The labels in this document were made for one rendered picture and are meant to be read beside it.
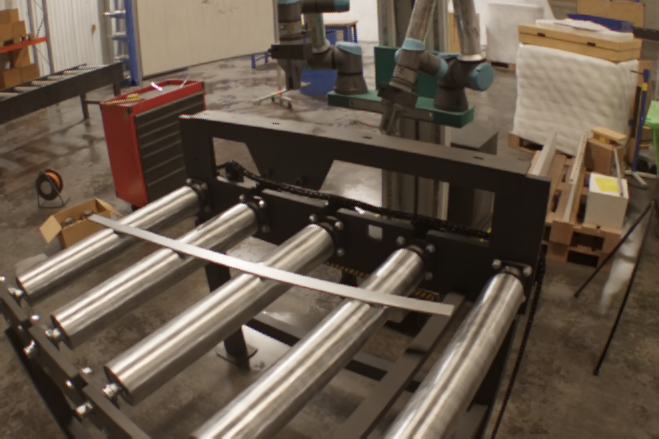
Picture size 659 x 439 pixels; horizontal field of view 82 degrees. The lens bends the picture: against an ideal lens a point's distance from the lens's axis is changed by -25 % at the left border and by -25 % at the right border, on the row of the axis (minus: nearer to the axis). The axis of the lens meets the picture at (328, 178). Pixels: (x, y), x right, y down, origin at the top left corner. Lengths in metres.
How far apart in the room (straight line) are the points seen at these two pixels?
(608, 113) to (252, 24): 4.31
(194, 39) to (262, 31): 0.92
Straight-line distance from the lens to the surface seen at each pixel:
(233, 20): 6.11
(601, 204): 2.94
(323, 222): 1.51
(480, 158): 1.26
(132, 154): 3.47
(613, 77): 4.30
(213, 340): 1.16
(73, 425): 1.81
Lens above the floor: 1.61
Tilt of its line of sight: 23 degrees down
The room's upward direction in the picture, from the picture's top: 3 degrees counter-clockwise
